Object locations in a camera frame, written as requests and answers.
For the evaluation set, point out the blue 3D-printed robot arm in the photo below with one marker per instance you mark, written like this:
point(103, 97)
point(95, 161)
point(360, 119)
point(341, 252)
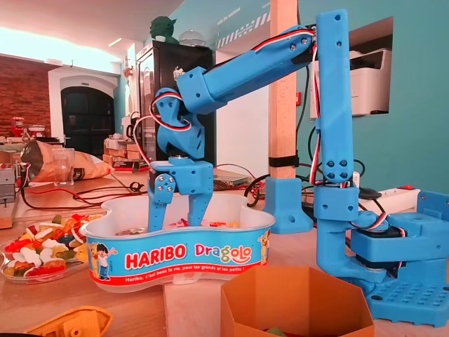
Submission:
point(333, 105)

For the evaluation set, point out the small wrapped candies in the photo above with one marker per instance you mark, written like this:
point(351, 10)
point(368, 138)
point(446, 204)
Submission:
point(221, 223)

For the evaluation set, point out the metal mesh power supply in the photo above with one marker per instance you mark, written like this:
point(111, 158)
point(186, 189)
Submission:
point(231, 179)

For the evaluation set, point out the red and black flat box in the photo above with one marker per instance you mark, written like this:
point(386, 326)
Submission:
point(129, 165)

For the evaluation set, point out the Haribo Dragolo candy tub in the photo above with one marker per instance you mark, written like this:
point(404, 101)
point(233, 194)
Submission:
point(158, 252)

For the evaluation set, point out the cardboard boxes stack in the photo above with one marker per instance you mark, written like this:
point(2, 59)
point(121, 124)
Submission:
point(119, 154)

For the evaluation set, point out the brown paper snack bag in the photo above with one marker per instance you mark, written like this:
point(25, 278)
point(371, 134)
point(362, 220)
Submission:
point(87, 166)

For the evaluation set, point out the black kettle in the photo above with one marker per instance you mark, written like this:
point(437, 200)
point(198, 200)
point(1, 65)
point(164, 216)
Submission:
point(132, 123)

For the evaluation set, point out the clear drinking glass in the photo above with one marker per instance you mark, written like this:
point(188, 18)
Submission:
point(64, 172)

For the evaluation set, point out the white fridge sticker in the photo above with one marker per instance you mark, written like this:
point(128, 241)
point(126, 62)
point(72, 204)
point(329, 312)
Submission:
point(178, 73)

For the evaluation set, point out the black arched door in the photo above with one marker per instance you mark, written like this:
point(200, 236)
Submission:
point(87, 119)

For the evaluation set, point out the black fridge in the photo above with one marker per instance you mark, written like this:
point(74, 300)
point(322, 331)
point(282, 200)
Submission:
point(168, 56)

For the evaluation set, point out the colourful gummy candy pile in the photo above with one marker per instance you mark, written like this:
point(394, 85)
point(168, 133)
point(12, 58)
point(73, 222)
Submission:
point(42, 252)

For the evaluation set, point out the orange hexagonal box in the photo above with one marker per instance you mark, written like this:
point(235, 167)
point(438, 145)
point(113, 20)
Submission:
point(298, 298)

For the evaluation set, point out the clear plastic plate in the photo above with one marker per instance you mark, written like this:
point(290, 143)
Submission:
point(45, 277)

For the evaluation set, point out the glass dome cover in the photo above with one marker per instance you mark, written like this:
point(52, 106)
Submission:
point(191, 38)

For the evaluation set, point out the red kitchen scale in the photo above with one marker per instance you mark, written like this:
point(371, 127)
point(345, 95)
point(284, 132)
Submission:
point(36, 130)

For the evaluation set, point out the orange plastic printed part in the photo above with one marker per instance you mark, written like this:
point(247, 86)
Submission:
point(77, 323)

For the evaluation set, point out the green gummy candy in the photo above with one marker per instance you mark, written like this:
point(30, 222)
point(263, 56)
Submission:
point(275, 331)

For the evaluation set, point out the green Yoda head figure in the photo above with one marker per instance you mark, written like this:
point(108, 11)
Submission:
point(163, 29)

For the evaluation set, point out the grey metal device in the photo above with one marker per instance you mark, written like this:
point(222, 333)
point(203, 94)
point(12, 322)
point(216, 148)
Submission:
point(7, 189)

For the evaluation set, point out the red popcorn machine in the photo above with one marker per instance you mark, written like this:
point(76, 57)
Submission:
point(17, 126)

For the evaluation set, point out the white office printer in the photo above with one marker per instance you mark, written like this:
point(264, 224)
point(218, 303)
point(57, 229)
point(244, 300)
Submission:
point(372, 84)

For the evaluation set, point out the white power strip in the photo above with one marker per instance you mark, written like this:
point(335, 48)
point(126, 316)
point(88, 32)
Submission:
point(396, 196)

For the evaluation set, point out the blue post base mount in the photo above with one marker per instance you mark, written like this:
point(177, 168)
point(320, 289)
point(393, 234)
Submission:
point(284, 207)

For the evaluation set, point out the wooden post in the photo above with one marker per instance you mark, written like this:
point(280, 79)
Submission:
point(282, 123)

